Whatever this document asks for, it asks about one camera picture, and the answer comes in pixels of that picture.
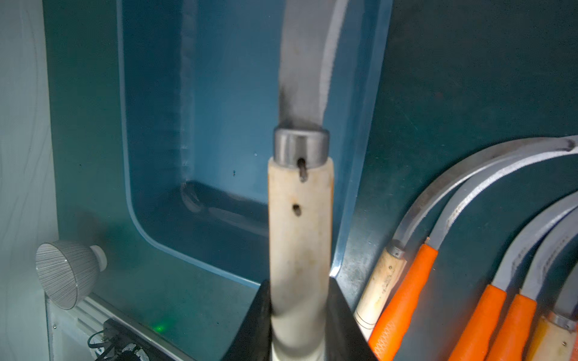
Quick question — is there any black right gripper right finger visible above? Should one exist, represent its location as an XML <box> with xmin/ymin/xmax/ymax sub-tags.
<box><xmin>325</xmin><ymin>278</ymin><xmax>376</xmax><ymax>360</ymax></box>

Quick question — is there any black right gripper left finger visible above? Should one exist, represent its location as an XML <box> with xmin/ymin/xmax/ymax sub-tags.
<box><xmin>222</xmin><ymin>280</ymin><xmax>272</xmax><ymax>360</ymax></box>

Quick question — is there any wooden handle sickle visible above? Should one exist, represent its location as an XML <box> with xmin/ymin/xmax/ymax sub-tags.
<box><xmin>268</xmin><ymin>1</ymin><xmax>348</xmax><ymax>360</ymax></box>
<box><xmin>449</xmin><ymin>192</ymin><xmax>577</xmax><ymax>360</ymax></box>
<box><xmin>526</xmin><ymin>265</ymin><xmax>577</xmax><ymax>360</ymax></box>
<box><xmin>354</xmin><ymin>135</ymin><xmax>577</xmax><ymax>339</ymax></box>

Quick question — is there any orange handle sickle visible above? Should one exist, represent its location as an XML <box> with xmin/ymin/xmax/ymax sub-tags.
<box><xmin>367</xmin><ymin>143</ymin><xmax>578</xmax><ymax>361</ymax></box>
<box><xmin>486</xmin><ymin>210</ymin><xmax>577</xmax><ymax>360</ymax></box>

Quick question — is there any blue plastic storage box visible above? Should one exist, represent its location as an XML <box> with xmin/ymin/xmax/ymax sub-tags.
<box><xmin>115</xmin><ymin>0</ymin><xmax>394</xmax><ymax>290</ymax></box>

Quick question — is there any grey ribbed mug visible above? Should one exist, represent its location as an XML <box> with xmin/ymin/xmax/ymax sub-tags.
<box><xmin>36</xmin><ymin>241</ymin><xmax>108</xmax><ymax>310</ymax></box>

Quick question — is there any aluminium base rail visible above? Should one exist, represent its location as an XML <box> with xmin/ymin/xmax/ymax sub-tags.
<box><xmin>45</xmin><ymin>296</ymin><xmax>192</xmax><ymax>360</ymax></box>

